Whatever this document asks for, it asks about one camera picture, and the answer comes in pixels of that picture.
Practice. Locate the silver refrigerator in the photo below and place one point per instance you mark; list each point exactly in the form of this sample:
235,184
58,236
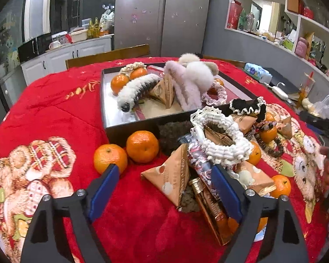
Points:
164,19

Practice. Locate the cream scrunchie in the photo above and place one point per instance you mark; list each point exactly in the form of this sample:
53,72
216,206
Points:
133,66

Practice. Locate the black shallow box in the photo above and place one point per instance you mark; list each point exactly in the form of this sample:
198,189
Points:
120,117

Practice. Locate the black scrunchie white trim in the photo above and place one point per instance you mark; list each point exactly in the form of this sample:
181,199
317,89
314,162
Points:
246,106

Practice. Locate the white knitted scrunchie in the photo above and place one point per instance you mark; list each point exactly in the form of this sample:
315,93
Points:
222,145

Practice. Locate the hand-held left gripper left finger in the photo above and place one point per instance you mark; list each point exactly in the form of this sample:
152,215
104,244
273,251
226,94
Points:
104,194

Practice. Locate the dark flat object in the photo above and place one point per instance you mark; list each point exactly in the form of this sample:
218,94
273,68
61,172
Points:
318,123

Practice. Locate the pink pouch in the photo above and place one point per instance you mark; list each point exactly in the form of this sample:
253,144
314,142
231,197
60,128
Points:
301,48

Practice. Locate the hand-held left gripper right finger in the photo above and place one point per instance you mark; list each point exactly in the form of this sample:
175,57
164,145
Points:
226,194

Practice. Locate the wooden chair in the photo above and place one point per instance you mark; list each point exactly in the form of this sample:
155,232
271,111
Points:
224,61
107,56

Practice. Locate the yellow oil bottle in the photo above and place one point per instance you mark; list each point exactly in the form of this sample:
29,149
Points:
96,28
90,30

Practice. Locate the red gift box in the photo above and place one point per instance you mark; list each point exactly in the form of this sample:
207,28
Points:
234,15

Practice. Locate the white mug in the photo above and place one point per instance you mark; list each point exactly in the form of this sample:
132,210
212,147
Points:
54,45

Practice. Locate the white charger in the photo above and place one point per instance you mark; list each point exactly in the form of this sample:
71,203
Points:
280,92

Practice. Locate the tan triangular packet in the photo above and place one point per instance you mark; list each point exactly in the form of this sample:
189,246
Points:
256,178
166,90
245,122
170,178
285,126

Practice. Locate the red printed blanket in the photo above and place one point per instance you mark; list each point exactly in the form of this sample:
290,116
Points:
57,109

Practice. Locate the black laptop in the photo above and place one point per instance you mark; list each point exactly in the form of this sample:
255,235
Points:
283,80

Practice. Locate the pink scrunchie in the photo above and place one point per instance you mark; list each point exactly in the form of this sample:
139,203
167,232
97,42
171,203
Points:
219,96

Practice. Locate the orange drink cup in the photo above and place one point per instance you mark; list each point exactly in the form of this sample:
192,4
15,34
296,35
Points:
307,86

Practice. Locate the white kitchen cabinet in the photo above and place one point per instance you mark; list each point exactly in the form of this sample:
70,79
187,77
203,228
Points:
71,57

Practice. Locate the beige fluffy hair clip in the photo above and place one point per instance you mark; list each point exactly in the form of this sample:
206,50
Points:
190,58

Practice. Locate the person's right hand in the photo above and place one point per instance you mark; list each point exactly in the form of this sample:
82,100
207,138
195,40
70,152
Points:
327,169

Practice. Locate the white fluffy claw clip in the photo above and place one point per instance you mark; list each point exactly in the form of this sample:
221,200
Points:
137,90

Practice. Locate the glass sliding door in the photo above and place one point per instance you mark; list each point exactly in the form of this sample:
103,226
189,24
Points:
8,46

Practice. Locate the white wall shelf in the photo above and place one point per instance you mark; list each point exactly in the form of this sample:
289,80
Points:
290,43

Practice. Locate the orange mandarin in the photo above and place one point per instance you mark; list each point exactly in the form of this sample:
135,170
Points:
142,146
138,72
255,153
110,159
269,116
281,186
119,83
217,83
268,135
261,223

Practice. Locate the blue tissue pack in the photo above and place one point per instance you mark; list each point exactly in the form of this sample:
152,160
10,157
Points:
257,72

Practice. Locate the black microwave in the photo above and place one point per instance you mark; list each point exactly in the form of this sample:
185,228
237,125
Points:
34,48

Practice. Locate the pink fluffy pompom hair clip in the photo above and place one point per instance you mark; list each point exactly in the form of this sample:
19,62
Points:
186,85

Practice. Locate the brown fuzzy scrunchie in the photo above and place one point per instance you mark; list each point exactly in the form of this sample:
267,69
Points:
172,137

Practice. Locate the clear plastic packet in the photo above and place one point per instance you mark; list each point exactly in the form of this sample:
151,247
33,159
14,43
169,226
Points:
200,159

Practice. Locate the clear plastic bag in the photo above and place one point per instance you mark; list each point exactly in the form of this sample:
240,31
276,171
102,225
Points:
322,106

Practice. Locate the white basin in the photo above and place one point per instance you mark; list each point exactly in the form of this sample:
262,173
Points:
79,36

